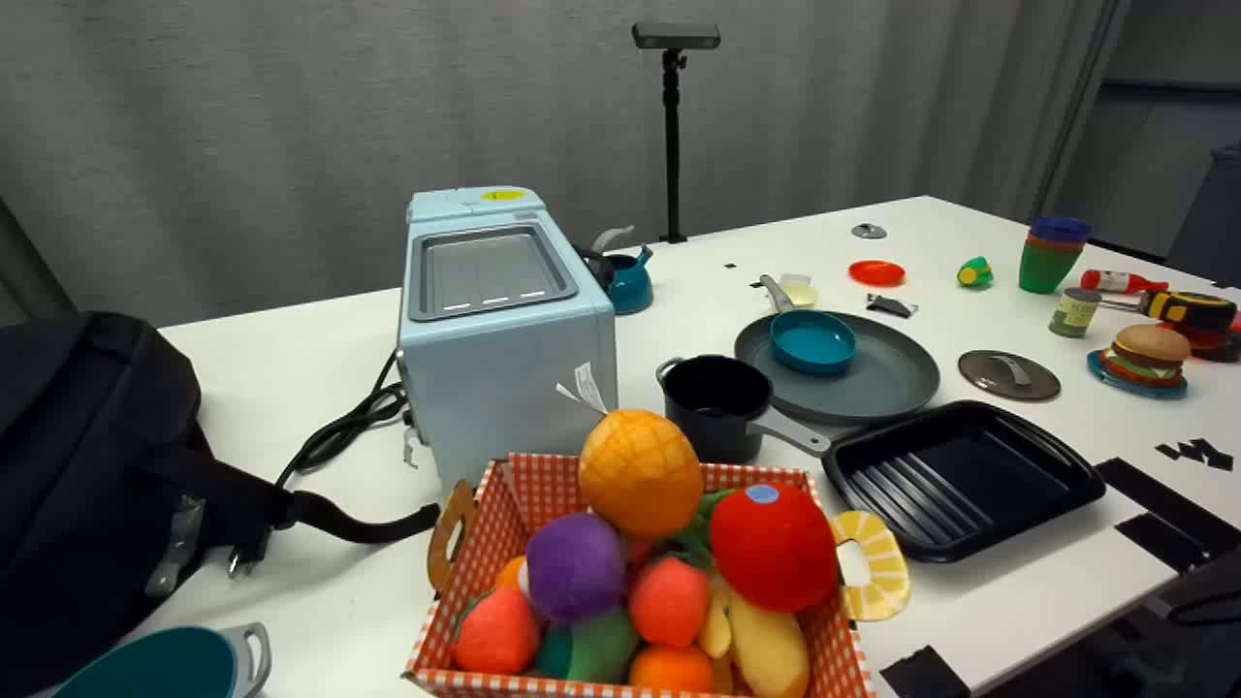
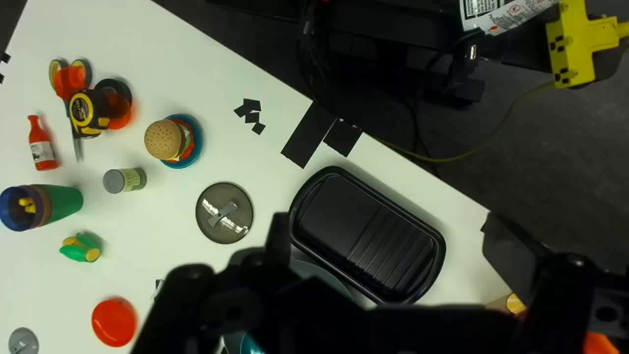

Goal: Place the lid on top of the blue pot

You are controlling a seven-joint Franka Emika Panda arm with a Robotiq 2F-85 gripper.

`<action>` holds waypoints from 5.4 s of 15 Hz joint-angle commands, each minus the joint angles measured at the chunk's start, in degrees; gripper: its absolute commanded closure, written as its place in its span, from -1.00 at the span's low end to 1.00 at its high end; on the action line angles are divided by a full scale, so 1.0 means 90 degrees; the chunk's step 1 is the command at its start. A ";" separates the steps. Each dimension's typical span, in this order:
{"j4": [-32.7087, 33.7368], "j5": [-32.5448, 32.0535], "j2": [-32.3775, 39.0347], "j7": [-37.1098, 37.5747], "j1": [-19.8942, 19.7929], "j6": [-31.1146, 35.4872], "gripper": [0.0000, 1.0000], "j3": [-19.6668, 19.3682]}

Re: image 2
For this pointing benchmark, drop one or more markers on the large black tape strip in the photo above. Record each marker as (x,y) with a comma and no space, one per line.
(307,134)

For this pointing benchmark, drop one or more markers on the red toy ketchup bottle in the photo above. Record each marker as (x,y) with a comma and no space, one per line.
(42,146)

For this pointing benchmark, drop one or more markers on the red round disc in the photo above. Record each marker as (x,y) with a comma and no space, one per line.
(115,321)

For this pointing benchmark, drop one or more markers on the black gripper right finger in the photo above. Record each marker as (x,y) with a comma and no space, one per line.
(514,256)

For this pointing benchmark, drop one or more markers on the small green can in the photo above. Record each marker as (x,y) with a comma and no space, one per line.
(124,179)

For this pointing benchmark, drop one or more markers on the short black tape strip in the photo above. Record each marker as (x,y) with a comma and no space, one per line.
(343,136)

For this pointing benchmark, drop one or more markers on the stacked green blue cups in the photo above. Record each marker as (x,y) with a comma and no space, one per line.
(52,205)

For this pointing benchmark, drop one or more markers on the white printed label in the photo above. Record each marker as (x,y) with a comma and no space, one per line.
(504,14)

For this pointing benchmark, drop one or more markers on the toy burger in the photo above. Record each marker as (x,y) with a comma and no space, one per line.
(164,138)

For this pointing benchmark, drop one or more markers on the grey metal pot lid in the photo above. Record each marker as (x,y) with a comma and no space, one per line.
(225,213)

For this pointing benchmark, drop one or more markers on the small grey lid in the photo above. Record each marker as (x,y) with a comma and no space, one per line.
(22,342)

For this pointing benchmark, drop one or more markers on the green yellow toy corn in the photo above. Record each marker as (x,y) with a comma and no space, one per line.
(81,248)

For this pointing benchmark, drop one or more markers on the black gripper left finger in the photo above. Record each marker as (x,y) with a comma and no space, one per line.
(278,236)

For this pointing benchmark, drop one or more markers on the small black tape pieces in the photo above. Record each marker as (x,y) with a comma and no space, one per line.
(248,112)

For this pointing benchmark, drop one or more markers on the black grill tray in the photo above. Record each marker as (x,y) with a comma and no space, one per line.
(366,236)

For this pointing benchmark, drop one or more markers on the yellow power strip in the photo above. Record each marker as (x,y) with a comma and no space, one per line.
(577,41)

